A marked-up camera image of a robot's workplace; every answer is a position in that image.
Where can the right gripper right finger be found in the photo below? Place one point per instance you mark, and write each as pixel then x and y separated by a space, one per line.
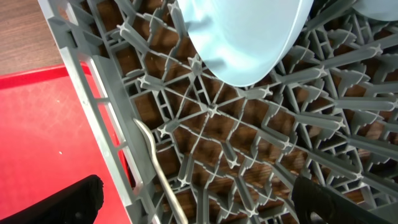
pixel 314 203

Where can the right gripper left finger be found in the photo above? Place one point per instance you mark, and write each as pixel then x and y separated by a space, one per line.
pixel 78 203

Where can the white plastic spoon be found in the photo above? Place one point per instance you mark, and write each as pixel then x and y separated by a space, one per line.
pixel 151 145

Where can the light blue plate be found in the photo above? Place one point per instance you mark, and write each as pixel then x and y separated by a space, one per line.
pixel 241 41

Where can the light blue bowl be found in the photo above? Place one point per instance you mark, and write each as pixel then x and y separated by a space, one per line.
pixel 381 10

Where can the grey dishwasher rack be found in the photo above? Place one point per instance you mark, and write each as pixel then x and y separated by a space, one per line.
pixel 327 111

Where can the red serving tray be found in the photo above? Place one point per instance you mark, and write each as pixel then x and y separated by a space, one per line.
pixel 47 143

